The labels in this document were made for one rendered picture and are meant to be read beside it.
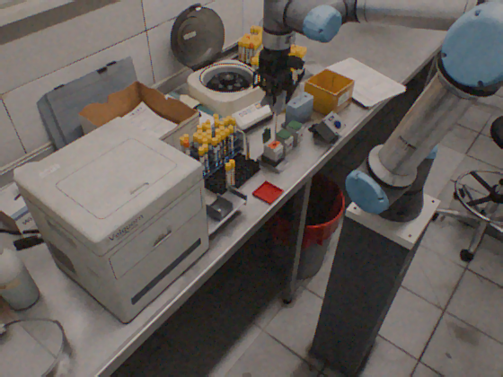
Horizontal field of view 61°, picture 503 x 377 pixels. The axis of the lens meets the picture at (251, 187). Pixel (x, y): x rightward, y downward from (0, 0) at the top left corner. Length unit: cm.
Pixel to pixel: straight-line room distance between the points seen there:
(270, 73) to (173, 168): 38
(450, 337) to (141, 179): 164
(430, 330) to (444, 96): 147
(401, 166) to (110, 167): 61
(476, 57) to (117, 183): 67
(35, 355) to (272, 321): 118
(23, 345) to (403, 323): 157
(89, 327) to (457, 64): 90
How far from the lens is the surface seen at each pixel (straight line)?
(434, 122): 88
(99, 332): 106
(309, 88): 160
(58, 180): 94
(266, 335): 199
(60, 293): 114
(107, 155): 97
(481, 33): 77
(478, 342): 222
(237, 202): 119
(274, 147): 131
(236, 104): 147
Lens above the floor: 177
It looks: 44 degrees down
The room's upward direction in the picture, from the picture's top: 1 degrees clockwise
